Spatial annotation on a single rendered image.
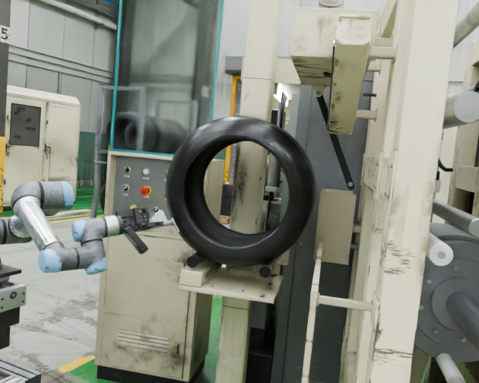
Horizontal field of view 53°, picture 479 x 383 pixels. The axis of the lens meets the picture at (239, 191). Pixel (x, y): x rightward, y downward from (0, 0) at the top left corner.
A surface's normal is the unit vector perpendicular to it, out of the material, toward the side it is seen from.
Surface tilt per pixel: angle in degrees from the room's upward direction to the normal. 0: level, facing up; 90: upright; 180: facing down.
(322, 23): 90
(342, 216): 90
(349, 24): 72
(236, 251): 101
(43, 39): 90
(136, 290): 90
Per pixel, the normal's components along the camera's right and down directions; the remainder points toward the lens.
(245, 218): -0.19, 0.07
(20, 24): 0.90, 0.12
